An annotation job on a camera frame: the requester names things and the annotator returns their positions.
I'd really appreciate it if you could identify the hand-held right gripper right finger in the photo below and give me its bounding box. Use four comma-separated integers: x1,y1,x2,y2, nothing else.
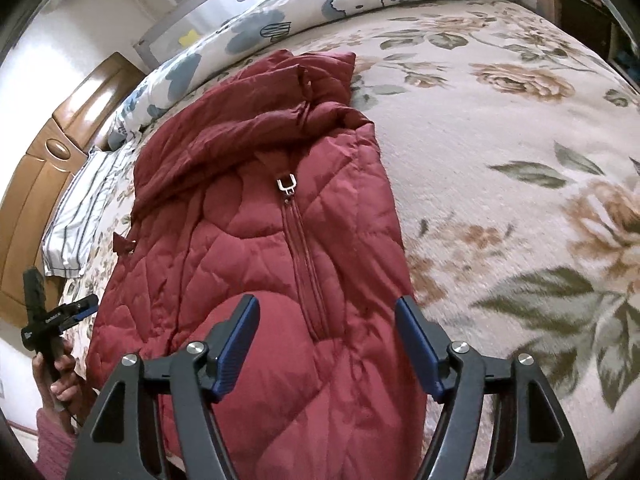
394,294,589,480

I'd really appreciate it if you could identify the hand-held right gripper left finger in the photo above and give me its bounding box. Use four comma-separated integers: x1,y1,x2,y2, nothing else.
65,294,261,480

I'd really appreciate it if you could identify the red quilted down jacket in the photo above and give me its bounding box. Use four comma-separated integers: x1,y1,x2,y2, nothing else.
84,49,430,480

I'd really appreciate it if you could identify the person's left hand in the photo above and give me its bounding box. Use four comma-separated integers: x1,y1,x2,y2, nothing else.
31,336,96,436

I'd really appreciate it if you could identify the striped white pillow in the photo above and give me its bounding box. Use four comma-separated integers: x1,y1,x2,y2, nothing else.
42,141,138,279

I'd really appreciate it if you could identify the wooden headboard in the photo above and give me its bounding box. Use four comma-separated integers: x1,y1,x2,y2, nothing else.
0,52,146,321

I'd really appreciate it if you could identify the floral beige blanket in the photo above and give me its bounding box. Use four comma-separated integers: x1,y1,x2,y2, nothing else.
60,0,640,480

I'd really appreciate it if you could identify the blue and white printed duvet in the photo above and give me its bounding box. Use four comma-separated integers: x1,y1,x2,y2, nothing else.
106,0,538,152

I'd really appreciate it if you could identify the dark cluttered shelf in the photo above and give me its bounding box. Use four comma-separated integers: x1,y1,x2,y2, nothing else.
556,0,640,93

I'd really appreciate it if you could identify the grey bed guard rail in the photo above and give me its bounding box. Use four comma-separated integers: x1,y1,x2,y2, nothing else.
134,0,351,68

